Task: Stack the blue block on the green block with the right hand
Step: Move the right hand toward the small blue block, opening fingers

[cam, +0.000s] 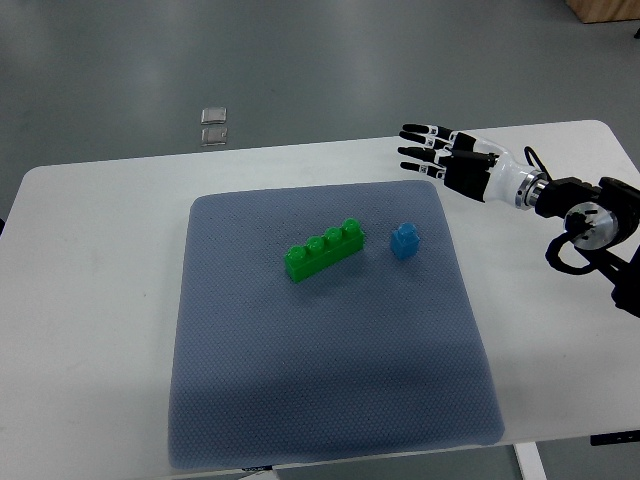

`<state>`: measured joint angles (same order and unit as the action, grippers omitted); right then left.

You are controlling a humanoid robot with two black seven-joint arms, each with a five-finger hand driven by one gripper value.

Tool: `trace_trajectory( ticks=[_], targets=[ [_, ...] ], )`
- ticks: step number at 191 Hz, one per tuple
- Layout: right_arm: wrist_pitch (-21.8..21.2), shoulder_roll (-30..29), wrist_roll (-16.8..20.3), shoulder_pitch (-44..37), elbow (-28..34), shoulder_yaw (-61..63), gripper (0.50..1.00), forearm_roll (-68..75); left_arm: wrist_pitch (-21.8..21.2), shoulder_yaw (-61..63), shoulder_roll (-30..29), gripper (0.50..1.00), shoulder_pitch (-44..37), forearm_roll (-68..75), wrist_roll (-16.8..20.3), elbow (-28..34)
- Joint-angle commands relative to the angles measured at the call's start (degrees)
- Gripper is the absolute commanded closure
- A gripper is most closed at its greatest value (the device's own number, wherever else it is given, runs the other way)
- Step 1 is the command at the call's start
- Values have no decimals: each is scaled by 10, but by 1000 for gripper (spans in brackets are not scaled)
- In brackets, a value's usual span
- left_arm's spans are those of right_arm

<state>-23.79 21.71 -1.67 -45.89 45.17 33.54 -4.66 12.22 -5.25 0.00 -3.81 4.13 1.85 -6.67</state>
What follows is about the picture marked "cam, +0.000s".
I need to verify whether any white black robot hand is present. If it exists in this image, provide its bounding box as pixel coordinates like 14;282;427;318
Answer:
398;124;548;210

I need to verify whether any blue toy block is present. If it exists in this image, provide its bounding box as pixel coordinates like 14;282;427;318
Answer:
390;222;420;260

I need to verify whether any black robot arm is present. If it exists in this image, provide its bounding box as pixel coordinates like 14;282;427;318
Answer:
526;177;639;317

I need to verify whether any green four-stud toy block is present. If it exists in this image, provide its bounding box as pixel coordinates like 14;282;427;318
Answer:
284;218;365;283

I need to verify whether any wooden box corner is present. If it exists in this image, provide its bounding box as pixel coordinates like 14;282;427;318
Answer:
565;0;639;24

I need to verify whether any blue-grey mesh mat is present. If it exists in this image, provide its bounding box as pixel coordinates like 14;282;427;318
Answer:
169;180;504;470

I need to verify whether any upper metal floor plate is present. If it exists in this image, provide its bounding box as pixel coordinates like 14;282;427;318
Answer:
201;107;227;125

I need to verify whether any metal floor plate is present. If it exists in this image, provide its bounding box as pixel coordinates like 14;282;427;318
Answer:
201;107;227;125
201;126;228;147

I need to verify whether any lower metal floor plate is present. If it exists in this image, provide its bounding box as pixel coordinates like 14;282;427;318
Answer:
201;126;228;147

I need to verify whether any white table leg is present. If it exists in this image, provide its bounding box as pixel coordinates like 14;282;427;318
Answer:
513;442;547;480

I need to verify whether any black table controller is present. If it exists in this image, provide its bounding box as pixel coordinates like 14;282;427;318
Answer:
590;430;640;446

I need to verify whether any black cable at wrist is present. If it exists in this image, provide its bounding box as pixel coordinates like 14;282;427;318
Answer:
523;145;554;182

